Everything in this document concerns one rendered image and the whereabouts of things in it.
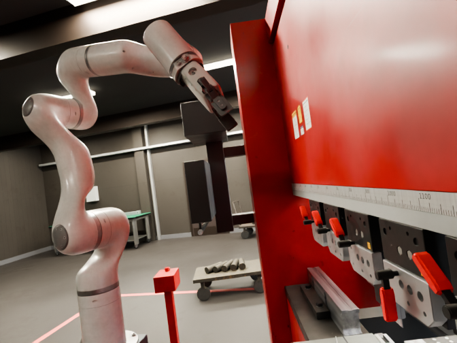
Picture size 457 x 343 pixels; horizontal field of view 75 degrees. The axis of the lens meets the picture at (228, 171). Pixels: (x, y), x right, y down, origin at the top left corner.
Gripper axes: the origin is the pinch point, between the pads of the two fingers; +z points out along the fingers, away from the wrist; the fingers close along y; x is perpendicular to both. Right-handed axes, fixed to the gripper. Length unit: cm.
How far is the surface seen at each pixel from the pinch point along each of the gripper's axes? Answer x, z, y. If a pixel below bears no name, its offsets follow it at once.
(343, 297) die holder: 2, 60, 60
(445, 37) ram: -23.8, 22.0, -28.1
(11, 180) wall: 506, -566, 688
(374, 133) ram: -19.8, 24.2, -4.4
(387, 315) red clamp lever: 1, 52, 0
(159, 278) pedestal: 96, -3, 165
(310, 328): 19, 61, 60
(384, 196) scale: -13.3, 34.8, -2.2
